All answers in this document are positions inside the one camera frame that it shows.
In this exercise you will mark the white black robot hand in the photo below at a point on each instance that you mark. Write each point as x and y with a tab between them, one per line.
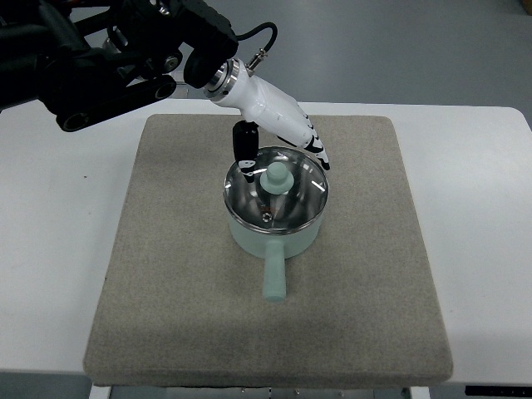
262	106

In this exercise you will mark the glass lid with green knob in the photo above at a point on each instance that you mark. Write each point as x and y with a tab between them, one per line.
284	192

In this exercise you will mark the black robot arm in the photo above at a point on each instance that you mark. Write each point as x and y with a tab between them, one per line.
106	65

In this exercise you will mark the lower metal floor plate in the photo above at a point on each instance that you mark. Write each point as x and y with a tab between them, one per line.
180	92

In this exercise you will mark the mint green saucepan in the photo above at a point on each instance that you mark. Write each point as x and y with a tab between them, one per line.
274	249

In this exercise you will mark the beige fabric mat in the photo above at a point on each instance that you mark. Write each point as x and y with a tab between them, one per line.
184	305

